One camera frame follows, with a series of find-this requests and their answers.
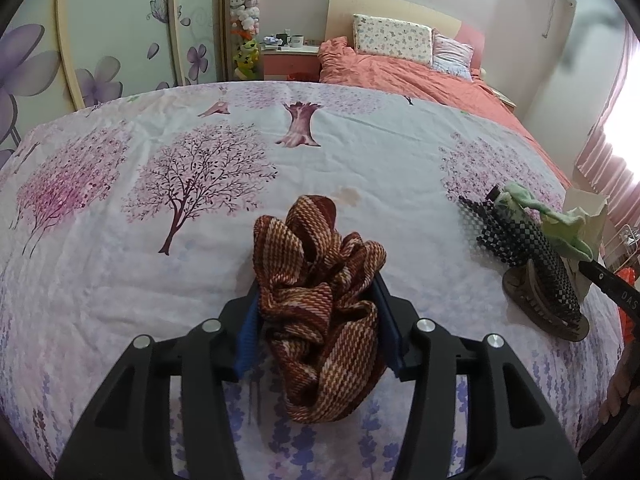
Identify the white floral pillow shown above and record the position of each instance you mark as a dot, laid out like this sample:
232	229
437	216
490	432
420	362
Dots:
392	37

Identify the pink bedside table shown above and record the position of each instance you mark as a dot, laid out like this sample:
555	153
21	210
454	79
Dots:
290	65

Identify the floral printed sheet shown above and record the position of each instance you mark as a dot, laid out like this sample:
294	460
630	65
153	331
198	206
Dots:
150	260

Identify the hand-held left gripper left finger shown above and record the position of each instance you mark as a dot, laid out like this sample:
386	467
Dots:
247	345

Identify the crumpled beige paper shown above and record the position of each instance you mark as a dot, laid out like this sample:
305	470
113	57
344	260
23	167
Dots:
590	205

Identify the white mug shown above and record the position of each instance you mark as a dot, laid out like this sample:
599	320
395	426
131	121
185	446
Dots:
296	41

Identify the light green cloth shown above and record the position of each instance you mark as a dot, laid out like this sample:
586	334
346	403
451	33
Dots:
565	232

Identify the red plastic basket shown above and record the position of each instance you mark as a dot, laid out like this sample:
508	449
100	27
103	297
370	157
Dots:
629	276

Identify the black and white patterned cloth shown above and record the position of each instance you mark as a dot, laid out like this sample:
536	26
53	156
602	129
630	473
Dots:
530	250

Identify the clear tube of plush toys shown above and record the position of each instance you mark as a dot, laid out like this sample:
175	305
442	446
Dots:
245	10

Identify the brown striped knit scarf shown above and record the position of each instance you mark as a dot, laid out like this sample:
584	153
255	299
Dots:
320	310

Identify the person's right hand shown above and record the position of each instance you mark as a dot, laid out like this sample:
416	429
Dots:
617	390

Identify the brown ribbed clip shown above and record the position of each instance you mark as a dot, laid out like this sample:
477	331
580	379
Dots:
545	322

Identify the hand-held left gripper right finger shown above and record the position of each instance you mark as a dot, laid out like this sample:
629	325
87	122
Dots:
389	332

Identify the pink curtain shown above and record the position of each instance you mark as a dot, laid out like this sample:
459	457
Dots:
615	170

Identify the dark mug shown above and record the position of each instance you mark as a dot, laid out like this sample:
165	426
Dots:
281	40

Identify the beige bedside table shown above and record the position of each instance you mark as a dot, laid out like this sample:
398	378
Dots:
504	97

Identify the beige and pink headboard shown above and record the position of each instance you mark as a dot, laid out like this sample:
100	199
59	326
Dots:
380	5

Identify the floral sliding door wardrobe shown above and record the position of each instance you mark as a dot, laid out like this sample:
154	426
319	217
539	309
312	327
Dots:
115	10

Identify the pink striped pillow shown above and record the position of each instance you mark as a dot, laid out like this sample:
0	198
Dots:
452	55

